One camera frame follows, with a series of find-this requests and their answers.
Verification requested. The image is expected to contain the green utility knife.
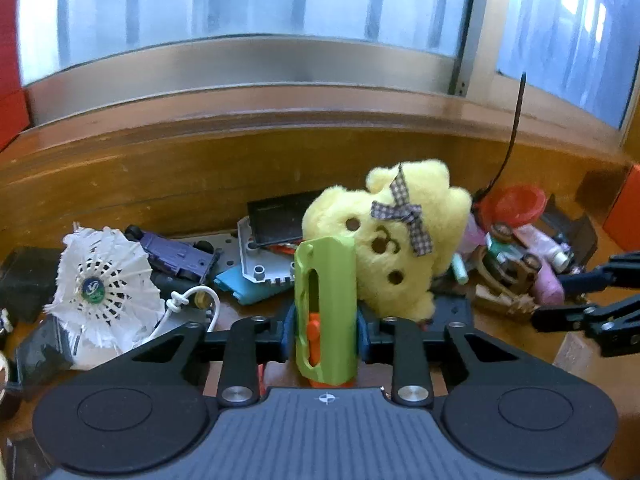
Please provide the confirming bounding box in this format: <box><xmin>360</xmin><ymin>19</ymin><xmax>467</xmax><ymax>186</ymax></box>
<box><xmin>294</xmin><ymin>236</ymin><xmax>358</xmax><ymax>388</ymax></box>

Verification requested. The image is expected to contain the orange box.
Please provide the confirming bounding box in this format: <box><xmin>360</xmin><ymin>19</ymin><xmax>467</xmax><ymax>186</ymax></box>
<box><xmin>603</xmin><ymin>165</ymin><xmax>640</xmax><ymax>252</ymax></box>

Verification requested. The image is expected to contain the black phone holder stand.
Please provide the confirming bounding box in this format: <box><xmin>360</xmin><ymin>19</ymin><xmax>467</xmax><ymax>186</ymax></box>
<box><xmin>541</xmin><ymin>194</ymin><xmax>598</xmax><ymax>266</ymax></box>

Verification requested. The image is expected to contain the white cream tube red cap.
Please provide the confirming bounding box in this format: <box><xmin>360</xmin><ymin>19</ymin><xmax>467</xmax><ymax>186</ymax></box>
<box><xmin>480</xmin><ymin>184</ymin><xmax>570</xmax><ymax>273</ymax></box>

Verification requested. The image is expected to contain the purple toy car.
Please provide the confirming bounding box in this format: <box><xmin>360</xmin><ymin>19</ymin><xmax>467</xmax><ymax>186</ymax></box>
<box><xmin>124</xmin><ymin>224</ymin><xmax>221</xmax><ymax>284</ymax></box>

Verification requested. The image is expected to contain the grey long building plate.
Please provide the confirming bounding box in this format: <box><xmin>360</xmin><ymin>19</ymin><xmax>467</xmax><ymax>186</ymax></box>
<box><xmin>238</xmin><ymin>216</ymin><xmax>299</xmax><ymax>286</ymax></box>

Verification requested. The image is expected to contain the white feather shuttlecock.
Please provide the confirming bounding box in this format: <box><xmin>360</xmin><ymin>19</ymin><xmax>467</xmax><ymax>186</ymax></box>
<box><xmin>43</xmin><ymin>226</ymin><xmax>165</xmax><ymax>352</ymax></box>

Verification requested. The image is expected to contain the yellow plush toy with bow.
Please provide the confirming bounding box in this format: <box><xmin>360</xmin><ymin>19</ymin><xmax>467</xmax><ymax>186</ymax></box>
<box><xmin>302</xmin><ymin>159</ymin><xmax>472</xmax><ymax>322</ymax></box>

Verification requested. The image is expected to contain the black wallet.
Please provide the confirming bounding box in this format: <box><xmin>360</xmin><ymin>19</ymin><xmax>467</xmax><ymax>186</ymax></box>
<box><xmin>247</xmin><ymin>191</ymin><xmax>321</xmax><ymax>247</ymax></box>

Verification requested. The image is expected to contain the red tea box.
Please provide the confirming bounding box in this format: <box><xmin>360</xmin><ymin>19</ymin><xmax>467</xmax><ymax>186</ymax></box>
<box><xmin>0</xmin><ymin>0</ymin><xmax>30</xmax><ymax>150</ymax></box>

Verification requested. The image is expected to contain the white usb cable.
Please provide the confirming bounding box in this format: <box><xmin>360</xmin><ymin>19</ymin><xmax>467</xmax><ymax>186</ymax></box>
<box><xmin>150</xmin><ymin>285</ymin><xmax>222</xmax><ymax>340</ymax></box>

